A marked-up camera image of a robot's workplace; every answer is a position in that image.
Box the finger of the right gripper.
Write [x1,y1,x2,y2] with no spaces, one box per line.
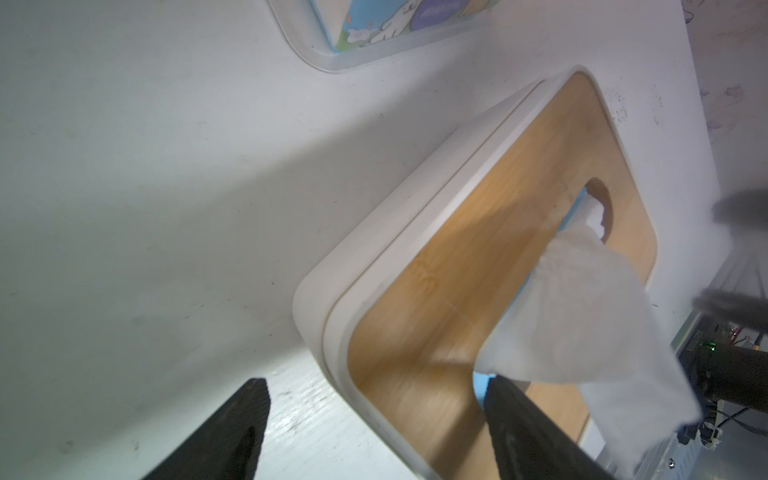
[692,289,767,332]
[712,188,768,230]

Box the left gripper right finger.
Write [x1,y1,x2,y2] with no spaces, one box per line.
[483,376,611,480]

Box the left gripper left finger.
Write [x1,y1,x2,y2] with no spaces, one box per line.
[146,378,271,479]

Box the white bamboo-lid tissue box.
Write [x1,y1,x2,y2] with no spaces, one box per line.
[292,66,657,479]

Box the clear plastic tissue box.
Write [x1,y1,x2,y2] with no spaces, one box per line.
[267,0,497,74]

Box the blue tissue paper pack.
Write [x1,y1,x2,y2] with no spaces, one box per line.
[310,0,498,53]

